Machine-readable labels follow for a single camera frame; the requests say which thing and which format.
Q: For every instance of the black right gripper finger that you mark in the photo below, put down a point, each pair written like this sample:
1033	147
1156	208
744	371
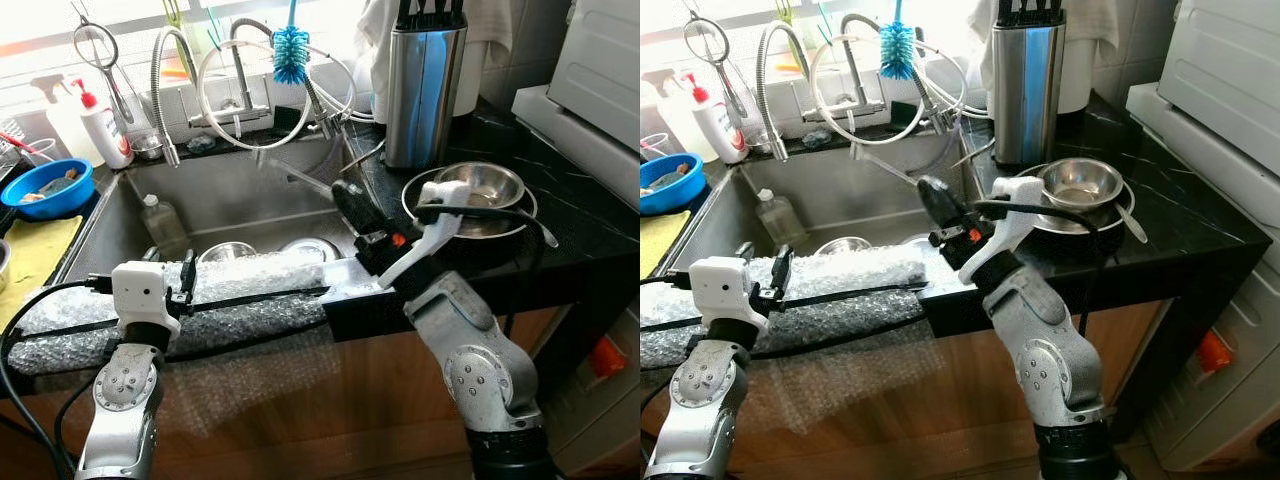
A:
352	207
940	203

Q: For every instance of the large shallow steel bowl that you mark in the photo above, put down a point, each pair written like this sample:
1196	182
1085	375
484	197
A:
1075	222
500	225

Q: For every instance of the small deep steel bowl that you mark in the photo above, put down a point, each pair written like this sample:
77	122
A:
480	185
1085	180

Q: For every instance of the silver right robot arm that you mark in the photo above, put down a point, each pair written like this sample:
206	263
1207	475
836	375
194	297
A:
480	370
1050	370

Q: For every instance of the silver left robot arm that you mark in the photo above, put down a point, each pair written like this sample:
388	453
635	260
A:
125	390
700	390

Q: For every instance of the steel kitchen sink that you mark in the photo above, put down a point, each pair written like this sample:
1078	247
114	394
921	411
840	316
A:
240	195
860	195

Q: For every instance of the clear plastic bottle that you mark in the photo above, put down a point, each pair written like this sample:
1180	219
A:
165	230
780	220

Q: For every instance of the bubble wrap sheet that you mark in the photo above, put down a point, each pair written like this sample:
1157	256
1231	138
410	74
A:
850	280
230	290

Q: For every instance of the yellow cloth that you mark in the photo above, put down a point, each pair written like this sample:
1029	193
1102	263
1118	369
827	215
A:
35	260
660	245

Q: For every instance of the blue plastic bowl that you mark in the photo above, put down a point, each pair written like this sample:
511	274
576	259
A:
60	203
665	202

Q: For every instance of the small steel cup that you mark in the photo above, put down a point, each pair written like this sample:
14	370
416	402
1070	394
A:
150	148
760	140

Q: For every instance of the grey brown sponge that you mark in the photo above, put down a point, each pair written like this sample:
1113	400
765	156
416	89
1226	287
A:
668	178
55	185

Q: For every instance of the white red pump soap bottle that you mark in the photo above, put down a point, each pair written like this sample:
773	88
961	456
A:
720	125
105	135

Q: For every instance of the steel mixer tap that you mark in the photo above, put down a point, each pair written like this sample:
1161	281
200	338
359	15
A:
850	108
230	115

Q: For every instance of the steel knife block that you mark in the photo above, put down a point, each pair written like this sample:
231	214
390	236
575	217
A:
425	90
1030	90

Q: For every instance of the clear plastic cup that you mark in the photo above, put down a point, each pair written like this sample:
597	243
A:
655	147
38	152

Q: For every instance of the flexible steel gooseneck faucet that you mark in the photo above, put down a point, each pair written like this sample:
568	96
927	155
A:
155	100
762	95

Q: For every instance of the blue bottle brush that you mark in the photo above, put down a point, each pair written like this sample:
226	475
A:
291	55
897	50

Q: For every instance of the white spray bottle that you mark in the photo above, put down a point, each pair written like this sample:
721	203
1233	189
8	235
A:
60	125
668	110

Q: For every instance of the wooden base cabinet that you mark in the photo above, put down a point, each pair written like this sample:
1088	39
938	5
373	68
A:
900	420
300	420

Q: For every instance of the orange plastic object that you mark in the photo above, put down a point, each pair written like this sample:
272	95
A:
605	358
1213	352

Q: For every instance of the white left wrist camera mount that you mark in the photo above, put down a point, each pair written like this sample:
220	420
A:
140	290
720	290

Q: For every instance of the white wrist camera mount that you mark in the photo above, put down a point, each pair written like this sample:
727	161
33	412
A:
720	290
1015	215
140	290
440	220

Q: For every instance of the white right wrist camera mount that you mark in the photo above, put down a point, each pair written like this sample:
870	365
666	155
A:
440	220
1015	215

